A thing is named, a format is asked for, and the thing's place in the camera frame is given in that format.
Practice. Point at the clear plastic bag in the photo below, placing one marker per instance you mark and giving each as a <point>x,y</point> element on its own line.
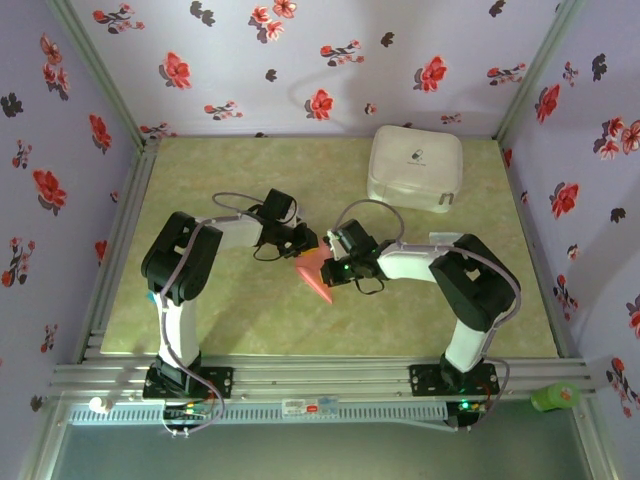
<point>445,236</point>

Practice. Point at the aluminium frame post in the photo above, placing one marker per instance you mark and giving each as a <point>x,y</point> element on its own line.
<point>104,75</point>
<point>532,75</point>

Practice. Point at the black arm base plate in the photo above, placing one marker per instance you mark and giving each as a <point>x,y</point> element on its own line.
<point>220,382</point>
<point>425,380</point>

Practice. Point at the pink paper sheet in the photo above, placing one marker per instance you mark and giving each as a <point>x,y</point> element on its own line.
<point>310,272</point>

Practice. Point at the controller circuit board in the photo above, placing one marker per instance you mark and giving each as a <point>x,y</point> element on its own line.
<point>467,406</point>
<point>187,411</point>

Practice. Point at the green tape roll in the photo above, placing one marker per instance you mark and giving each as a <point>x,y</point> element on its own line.
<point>552,398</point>

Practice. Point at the white label sticker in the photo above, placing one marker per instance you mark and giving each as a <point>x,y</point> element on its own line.
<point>300,406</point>

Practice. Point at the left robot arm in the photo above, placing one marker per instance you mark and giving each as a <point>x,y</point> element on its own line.
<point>175,265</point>

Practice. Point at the short aluminium frame leg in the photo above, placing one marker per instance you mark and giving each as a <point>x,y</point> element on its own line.
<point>47,440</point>
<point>592,440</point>

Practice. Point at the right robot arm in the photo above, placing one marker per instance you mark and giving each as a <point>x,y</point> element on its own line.
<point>475,285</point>

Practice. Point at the small white knob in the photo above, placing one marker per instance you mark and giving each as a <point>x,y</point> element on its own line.
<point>101,405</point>

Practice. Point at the white zip case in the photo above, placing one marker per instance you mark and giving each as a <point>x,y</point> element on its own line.
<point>415,170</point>

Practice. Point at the long aluminium frame rail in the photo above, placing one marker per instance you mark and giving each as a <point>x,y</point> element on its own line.
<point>320,372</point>

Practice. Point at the aluminium side rail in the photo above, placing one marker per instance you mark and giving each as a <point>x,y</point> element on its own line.
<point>539,250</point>
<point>117,250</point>

